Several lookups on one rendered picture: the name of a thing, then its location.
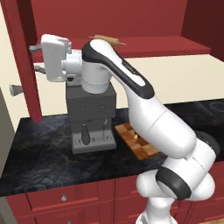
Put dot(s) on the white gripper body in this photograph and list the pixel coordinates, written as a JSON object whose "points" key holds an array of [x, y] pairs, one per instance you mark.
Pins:
{"points": [[54, 57]]}

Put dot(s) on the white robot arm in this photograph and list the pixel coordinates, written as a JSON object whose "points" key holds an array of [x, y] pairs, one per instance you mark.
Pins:
{"points": [[145, 116]]}

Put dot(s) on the red cabinet door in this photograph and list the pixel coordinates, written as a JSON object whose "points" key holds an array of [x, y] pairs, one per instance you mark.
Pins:
{"points": [[22, 58]]}

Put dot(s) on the wooden rolling pin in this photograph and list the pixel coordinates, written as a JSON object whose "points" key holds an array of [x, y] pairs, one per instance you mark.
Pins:
{"points": [[103, 38]]}

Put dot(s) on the checkered wooden cutting board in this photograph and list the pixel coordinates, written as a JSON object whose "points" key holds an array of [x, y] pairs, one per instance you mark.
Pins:
{"points": [[137, 144]]}

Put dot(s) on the grey coffee machine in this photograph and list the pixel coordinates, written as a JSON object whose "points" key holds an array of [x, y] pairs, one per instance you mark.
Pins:
{"points": [[90, 119]]}

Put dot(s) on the grey drawer knob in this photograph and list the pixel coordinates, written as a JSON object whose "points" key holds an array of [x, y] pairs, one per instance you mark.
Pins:
{"points": [[63, 197], [69, 222]]}

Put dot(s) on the red wall cabinet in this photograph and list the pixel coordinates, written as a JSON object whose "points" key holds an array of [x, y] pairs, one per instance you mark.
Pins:
{"points": [[163, 23]]}

